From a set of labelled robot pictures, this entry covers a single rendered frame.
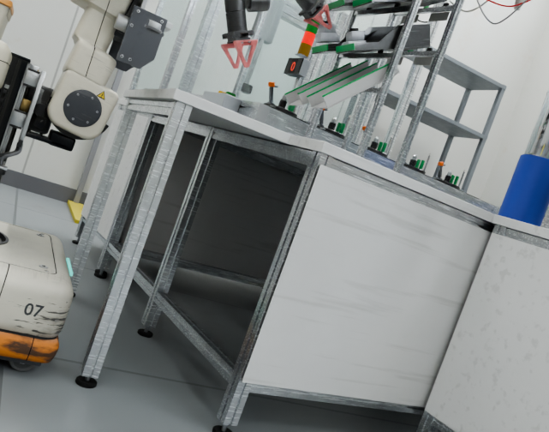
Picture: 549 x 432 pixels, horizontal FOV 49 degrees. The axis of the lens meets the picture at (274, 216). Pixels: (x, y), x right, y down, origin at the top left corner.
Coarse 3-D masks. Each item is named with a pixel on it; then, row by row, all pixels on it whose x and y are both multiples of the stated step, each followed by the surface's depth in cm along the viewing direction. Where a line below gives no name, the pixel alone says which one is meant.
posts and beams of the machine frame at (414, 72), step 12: (336, 0) 326; (336, 12) 328; (432, 24) 339; (432, 36) 341; (312, 72) 329; (420, 72) 342; (408, 84) 342; (408, 96) 342; (300, 108) 330; (396, 108) 345; (396, 120) 342; (396, 132) 343
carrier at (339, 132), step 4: (332, 120) 248; (336, 120) 249; (348, 120) 246; (320, 124) 245; (332, 124) 248; (340, 124) 252; (344, 124) 250; (324, 128) 243; (328, 128) 249; (332, 128) 248; (340, 128) 251; (344, 128) 246; (328, 132) 235; (332, 132) 243; (336, 132) 243; (340, 132) 250; (344, 132) 246; (340, 136) 244; (344, 136) 247; (356, 144) 243
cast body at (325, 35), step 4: (320, 24) 207; (332, 24) 206; (320, 28) 207; (324, 28) 205; (332, 28) 206; (320, 32) 208; (324, 32) 206; (328, 32) 206; (332, 32) 207; (316, 36) 208; (320, 36) 205; (324, 36) 206; (328, 36) 206; (332, 36) 207; (336, 36) 207; (316, 40) 209; (320, 40) 206; (324, 40) 206; (328, 40) 207; (332, 40) 207; (336, 40) 208
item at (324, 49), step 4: (368, 28) 206; (372, 28) 206; (376, 28) 207; (380, 28) 208; (384, 28) 208; (388, 28) 208; (392, 28) 209; (364, 32) 206; (368, 32) 206; (372, 32) 207; (364, 36) 206; (368, 36) 207; (344, 40) 217; (328, 44) 202; (332, 44) 203; (336, 44) 203; (340, 44) 204; (312, 48) 214; (316, 48) 210; (320, 48) 207; (324, 48) 204; (328, 48) 202; (332, 48) 203; (312, 52) 214; (316, 52) 211; (320, 52) 208; (324, 52) 209; (328, 52) 211; (332, 52) 213
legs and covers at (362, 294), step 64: (192, 128) 241; (128, 192) 285; (192, 192) 223; (256, 192) 325; (320, 192) 163; (384, 192) 174; (192, 256) 315; (256, 256) 334; (320, 256) 168; (384, 256) 179; (448, 256) 193; (192, 320) 204; (256, 320) 166; (320, 320) 173; (384, 320) 185; (448, 320) 199; (256, 384) 168; (320, 384) 178; (384, 384) 191
